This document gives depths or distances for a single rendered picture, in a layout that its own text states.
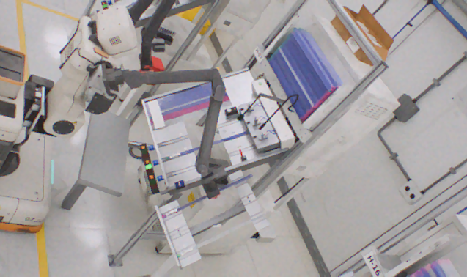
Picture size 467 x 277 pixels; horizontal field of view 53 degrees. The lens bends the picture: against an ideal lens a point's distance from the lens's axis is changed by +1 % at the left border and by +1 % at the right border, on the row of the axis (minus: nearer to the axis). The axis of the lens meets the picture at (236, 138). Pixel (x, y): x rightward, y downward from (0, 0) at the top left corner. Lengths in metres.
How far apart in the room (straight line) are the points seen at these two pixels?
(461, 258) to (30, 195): 2.13
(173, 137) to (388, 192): 1.90
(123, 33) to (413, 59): 2.56
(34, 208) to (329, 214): 2.50
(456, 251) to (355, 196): 1.96
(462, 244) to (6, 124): 2.02
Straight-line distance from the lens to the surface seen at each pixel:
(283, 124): 2.63
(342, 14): 2.63
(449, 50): 3.92
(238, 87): 2.94
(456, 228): 2.21
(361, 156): 4.08
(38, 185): 2.82
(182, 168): 2.62
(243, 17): 3.78
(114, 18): 2.22
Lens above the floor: 2.39
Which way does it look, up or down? 31 degrees down
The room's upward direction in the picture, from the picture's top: 42 degrees clockwise
